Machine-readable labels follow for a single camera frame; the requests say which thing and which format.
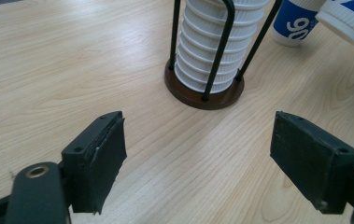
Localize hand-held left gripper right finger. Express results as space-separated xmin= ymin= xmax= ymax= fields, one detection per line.
xmin=269 ymin=110 xmax=354 ymax=216

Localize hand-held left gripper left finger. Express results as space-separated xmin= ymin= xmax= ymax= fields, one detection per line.
xmin=60 ymin=110 xmax=129 ymax=216

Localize brown cup holder black rods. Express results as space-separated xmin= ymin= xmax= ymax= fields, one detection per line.
xmin=163 ymin=0 xmax=284 ymax=111

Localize blue label paper cup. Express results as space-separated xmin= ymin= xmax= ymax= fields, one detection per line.
xmin=269 ymin=0 xmax=327 ymax=48
xmin=315 ymin=0 xmax=354 ymax=49

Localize stack of white paper cups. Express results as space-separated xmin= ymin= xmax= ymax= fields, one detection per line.
xmin=174 ymin=0 xmax=271 ymax=94

